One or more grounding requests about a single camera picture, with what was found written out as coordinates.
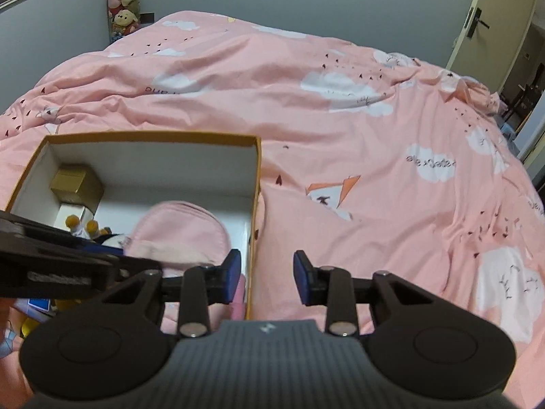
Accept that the dark wooden chair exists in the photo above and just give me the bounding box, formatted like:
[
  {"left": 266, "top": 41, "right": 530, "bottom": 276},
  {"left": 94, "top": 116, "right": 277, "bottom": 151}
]
[{"left": 504, "top": 83, "right": 533, "bottom": 124}]

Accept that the pink printed blanket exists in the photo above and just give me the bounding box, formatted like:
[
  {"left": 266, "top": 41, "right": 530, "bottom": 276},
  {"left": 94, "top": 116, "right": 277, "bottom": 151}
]
[{"left": 0, "top": 9, "right": 545, "bottom": 409}]

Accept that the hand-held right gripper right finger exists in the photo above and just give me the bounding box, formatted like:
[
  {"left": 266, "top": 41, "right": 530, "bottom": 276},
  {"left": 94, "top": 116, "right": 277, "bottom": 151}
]
[{"left": 293, "top": 251, "right": 439, "bottom": 336}]

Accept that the duck plush toy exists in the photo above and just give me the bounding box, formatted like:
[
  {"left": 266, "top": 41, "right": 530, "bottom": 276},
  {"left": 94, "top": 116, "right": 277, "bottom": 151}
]
[{"left": 64, "top": 214, "right": 128, "bottom": 248}]

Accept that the orange cardboard box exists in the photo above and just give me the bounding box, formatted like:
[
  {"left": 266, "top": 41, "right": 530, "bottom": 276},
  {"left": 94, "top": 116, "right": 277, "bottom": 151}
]
[{"left": 4, "top": 133, "right": 263, "bottom": 320}]

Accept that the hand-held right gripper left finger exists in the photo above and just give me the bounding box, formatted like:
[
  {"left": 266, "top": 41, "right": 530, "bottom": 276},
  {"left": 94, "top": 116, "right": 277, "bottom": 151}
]
[{"left": 100, "top": 249, "right": 243, "bottom": 337}]

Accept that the gold box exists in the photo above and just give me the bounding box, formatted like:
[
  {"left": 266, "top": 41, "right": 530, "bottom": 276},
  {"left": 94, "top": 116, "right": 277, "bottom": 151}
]
[{"left": 49, "top": 164, "right": 105, "bottom": 205}]

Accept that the black door handle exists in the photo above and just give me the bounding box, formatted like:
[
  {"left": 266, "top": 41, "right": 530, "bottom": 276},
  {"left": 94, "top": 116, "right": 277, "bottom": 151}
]
[{"left": 465, "top": 7, "right": 488, "bottom": 39}]

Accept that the pink pouch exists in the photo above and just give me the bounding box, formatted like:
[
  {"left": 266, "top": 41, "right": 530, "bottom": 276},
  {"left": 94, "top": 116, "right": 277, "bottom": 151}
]
[{"left": 125, "top": 200, "right": 248, "bottom": 320}]

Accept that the beige door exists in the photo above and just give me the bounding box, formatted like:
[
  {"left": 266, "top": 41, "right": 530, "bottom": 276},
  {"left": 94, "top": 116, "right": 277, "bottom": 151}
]
[{"left": 445, "top": 0, "right": 541, "bottom": 94}]

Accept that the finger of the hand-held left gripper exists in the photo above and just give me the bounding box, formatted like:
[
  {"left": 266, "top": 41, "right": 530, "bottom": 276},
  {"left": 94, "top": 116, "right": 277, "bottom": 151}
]
[
  {"left": 0, "top": 232, "right": 163, "bottom": 278},
  {"left": 0, "top": 211, "right": 127, "bottom": 257}
]

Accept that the long white box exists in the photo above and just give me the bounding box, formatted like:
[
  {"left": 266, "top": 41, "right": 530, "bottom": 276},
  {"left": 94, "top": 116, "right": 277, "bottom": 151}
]
[{"left": 55, "top": 202, "right": 96, "bottom": 233}]

